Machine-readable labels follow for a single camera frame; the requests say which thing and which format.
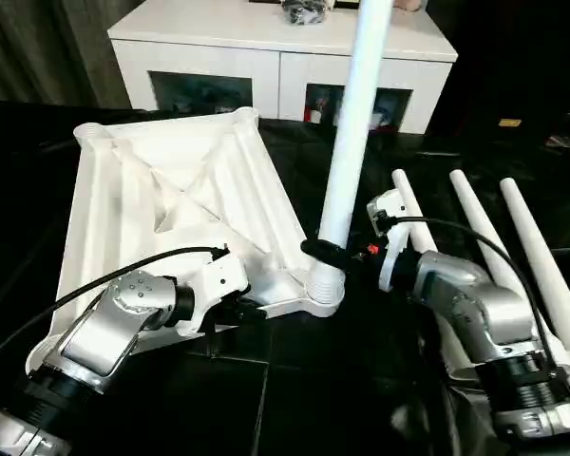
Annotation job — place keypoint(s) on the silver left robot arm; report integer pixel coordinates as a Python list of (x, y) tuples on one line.
[(104, 332)]

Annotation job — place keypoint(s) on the black speaker with yellow label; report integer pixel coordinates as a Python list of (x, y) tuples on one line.
[(509, 122)]

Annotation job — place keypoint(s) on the white cabinet with glass doors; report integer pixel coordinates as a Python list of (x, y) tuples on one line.
[(218, 52)]

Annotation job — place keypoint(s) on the beige teddy bear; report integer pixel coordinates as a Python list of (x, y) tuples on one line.
[(408, 4)]

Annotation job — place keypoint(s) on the grey curtain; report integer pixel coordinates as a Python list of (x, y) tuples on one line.
[(38, 47)]

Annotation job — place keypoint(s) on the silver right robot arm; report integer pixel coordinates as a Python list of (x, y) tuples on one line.
[(484, 313)]

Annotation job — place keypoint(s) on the white plastic table top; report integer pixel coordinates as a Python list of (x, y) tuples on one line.
[(171, 199)]

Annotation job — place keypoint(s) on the white plastic table leg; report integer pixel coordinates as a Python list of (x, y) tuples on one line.
[(408, 204), (527, 237), (475, 214), (351, 142)]

